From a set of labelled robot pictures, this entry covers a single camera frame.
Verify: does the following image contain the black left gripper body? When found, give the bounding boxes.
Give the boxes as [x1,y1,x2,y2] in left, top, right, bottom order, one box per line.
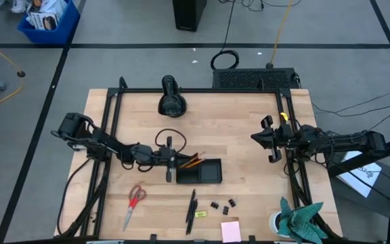
[152,136,182,183]

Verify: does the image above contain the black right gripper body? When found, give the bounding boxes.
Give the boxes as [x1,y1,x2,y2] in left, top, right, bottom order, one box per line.
[261,115,297,164]

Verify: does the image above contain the black mesh desk organizer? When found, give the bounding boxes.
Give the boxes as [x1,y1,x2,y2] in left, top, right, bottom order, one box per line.
[175,158,223,185]

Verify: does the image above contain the red-handled scissors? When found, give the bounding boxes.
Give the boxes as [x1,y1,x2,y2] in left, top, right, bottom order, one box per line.
[123,184,147,232]

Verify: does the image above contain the black pen with white print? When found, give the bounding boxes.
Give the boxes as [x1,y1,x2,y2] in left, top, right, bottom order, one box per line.
[186,199,197,235]

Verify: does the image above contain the pink sticky note pad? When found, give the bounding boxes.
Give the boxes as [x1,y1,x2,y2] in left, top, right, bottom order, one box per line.
[220,220,242,243]

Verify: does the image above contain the black gooseneck desk lamp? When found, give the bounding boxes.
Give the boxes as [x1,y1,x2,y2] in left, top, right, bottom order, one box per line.
[157,75,188,119]

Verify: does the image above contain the black perforated computer case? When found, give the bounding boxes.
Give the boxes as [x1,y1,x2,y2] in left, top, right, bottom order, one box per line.
[211,67,300,90]

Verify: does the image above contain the green plant in white pot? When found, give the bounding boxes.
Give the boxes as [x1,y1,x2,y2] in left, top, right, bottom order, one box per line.
[268,196,328,244]

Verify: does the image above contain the white paper sheet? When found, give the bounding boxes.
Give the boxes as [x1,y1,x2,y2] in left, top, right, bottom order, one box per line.
[337,150,383,199]

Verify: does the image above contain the black computer tower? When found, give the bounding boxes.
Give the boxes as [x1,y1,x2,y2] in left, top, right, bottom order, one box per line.
[172,0,208,33]

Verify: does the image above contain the blue plastic bin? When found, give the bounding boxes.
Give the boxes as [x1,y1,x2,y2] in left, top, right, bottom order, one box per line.
[17,0,81,45]

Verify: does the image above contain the magazines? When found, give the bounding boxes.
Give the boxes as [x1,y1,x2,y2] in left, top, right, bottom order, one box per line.
[25,0,69,31]

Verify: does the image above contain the black floor cable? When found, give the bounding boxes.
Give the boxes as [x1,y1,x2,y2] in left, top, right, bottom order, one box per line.
[311,86,390,131]

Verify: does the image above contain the yellow hanging cable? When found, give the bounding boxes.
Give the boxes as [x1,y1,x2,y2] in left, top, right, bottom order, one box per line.
[269,0,294,66]

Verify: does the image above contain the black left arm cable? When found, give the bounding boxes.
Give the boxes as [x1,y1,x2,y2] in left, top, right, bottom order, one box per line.
[56,157,96,237]

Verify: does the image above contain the black hanging cable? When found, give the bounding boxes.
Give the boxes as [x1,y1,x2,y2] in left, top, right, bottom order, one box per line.
[210,0,240,71]

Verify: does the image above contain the yellow floor cable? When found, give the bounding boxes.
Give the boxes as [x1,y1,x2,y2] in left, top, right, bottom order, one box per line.
[0,33,26,112]

